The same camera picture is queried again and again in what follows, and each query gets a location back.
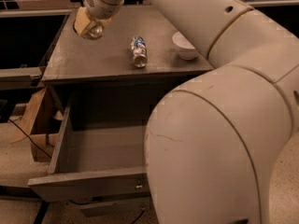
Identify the grey drawer cabinet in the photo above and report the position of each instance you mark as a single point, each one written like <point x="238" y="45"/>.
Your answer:
<point x="77" y="64"/>

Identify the crushed green can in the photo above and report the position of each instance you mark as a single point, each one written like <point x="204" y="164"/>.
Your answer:
<point x="94" y="31"/>

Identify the crushed blue silver can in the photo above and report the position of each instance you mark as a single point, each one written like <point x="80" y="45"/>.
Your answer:
<point x="139" y="52"/>

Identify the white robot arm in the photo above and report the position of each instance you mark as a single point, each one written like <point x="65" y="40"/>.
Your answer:
<point x="212" y="142"/>

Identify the cardboard box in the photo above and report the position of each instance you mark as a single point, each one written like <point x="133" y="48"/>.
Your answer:
<point x="40" y="124"/>

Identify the open grey top drawer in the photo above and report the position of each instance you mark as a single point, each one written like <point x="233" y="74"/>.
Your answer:
<point x="99" y="151"/>

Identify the white bowl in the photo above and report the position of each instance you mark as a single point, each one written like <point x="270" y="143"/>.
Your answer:
<point x="184" y="48"/>

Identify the grey bench rail left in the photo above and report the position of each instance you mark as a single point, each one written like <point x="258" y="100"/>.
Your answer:
<point x="20" y="78"/>

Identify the lower grey drawer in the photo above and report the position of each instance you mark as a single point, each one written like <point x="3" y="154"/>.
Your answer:
<point x="115" y="207"/>

